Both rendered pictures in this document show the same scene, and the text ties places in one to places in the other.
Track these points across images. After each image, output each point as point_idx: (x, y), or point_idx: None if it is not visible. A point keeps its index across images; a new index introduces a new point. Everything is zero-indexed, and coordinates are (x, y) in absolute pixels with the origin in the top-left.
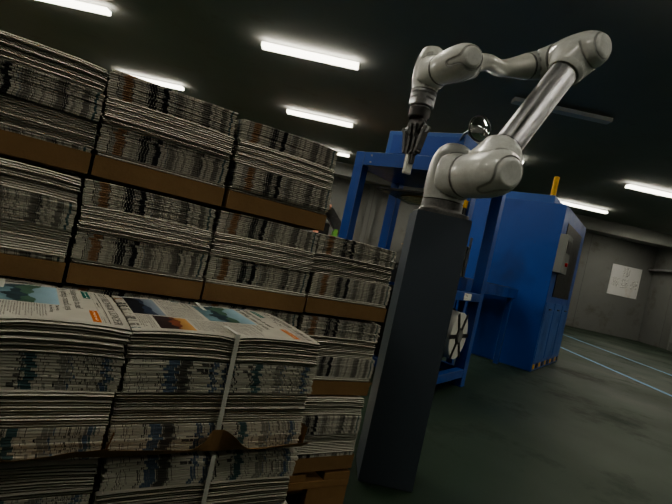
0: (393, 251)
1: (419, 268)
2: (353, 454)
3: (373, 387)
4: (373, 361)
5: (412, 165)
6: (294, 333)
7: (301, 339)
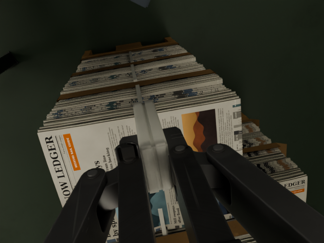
0: (239, 105)
1: None
2: (178, 43)
3: None
4: (195, 59)
5: (156, 117)
6: (290, 188)
7: (303, 187)
